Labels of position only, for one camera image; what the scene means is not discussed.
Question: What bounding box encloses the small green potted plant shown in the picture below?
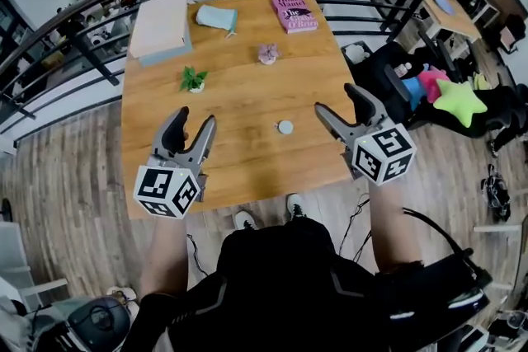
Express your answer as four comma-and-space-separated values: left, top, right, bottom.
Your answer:
179, 65, 210, 95

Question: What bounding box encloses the person's white left shoe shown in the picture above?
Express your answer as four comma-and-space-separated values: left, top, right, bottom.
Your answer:
233, 210, 259, 231

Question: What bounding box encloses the black bag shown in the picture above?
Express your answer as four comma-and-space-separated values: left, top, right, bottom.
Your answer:
480, 164, 512, 223

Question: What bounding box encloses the yellow-green cloth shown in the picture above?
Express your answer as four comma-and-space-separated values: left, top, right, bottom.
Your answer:
472, 72, 494, 92

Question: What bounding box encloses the thick black cable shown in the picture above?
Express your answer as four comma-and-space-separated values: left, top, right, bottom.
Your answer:
403, 208, 475, 260

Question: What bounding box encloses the pale blue flat box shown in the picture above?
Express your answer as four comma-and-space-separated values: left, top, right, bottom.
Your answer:
138, 28, 194, 68

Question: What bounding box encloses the pink book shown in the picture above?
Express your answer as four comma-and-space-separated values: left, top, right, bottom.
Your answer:
271, 0, 320, 35

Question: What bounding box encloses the person's left forearm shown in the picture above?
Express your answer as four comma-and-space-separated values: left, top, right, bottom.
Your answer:
139, 214, 189, 298

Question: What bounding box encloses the pale blue fabric pouch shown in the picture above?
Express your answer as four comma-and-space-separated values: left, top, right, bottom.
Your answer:
196, 4, 239, 39

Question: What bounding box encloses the pink star pillow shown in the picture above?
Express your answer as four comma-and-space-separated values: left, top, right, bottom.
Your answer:
418, 68, 453, 104

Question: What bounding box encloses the green star pillow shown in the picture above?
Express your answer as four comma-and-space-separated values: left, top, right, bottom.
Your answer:
432, 78, 488, 129

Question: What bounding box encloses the beige and blue box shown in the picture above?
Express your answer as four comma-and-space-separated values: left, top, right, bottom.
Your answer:
128, 0, 190, 59

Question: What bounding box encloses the blue plate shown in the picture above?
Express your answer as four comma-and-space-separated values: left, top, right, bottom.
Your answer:
432, 0, 457, 16

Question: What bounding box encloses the person's right forearm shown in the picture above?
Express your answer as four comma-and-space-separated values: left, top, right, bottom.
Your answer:
368, 176, 424, 273

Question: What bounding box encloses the person's black shirt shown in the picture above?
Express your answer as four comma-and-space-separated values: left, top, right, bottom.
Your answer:
121, 216, 492, 352

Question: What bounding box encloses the white shelf unit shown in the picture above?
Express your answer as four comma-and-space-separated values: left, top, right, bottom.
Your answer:
0, 220, 69, 310

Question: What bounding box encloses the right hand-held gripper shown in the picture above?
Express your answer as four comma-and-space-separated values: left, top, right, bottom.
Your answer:
314, 82, 417, 186

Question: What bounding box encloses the light wooden side table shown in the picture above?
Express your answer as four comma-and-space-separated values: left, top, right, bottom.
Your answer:
420, 0, 483, 54

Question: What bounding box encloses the black waste bin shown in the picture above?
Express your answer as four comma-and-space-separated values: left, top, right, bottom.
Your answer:
341, 40, 375, 67

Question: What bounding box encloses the blue pillow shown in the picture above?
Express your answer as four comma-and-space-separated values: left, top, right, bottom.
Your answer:
402, 63, 430, 112

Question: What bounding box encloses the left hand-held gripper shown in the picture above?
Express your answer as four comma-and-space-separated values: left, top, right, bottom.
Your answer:
133, 106, 217, 219

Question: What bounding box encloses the black office chair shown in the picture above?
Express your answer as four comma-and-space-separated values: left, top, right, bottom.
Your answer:
354, 40, 467, 129

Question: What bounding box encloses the thin black cable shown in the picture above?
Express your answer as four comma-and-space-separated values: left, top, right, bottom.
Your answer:
337, 193, 372, 260
187, 234, 210, 277

